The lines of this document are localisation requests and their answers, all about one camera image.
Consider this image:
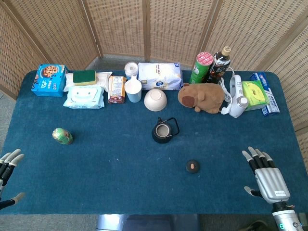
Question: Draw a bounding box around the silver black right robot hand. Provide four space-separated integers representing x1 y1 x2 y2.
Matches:
242 146 291 205

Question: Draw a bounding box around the white tissue pack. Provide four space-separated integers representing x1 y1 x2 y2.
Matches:
138 62 184 91

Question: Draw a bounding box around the brown orange drink carton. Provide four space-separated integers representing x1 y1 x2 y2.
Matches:
107 76 127 104

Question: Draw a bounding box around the blue cookie box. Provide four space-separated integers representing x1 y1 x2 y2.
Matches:
31 64 68 97

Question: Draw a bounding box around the cream upturned bowl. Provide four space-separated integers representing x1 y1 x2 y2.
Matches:
143 88 167 112

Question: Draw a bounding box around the wicker folding screen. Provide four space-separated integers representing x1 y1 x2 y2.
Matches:
0 0 308 169

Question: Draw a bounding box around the green metallic egg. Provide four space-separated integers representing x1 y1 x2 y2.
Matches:
52 128 74 145

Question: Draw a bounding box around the white plastic package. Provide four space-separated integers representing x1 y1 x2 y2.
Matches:
63 71 113 92

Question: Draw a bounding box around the green chips can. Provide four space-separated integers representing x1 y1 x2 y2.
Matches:
189 51 214 84

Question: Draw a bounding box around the pale blue cup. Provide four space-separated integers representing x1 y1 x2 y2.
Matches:
124 75 142 103

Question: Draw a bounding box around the white hair dryer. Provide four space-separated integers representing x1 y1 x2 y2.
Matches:
228 74 249 118

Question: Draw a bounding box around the dark drink bottle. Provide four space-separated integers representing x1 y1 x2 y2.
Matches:
206 46 231 84

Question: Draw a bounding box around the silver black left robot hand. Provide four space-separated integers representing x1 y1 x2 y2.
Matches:
0 148 26 210

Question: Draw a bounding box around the black teapot with handle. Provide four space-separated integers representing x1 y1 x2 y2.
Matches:
152 117 180 144

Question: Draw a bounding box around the silver robot torso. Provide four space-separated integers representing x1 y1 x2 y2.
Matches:
96 213 201 231

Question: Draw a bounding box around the green tissue box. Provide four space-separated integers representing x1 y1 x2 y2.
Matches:
242 80 270 111

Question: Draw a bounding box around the blue table cloth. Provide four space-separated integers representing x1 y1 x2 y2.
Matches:
0 70 308 215

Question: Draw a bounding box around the small black lid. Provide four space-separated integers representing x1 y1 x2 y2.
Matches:
185 159 200 173

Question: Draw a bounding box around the white power cable with plug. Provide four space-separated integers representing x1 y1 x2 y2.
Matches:
218 66 235 115

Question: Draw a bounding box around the green yellow sponge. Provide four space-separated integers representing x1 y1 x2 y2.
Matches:
73 69 97 86

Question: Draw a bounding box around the white tape roll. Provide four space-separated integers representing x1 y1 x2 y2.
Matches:
124 61 140 80

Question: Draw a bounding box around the light blue wet wipes pack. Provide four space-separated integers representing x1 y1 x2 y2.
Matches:
63 86 105 109

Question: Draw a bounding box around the blue white long box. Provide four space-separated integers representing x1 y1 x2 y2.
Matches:
249 72 281 117

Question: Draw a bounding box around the brown capybara plush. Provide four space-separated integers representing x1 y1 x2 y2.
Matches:
178 82 226 114

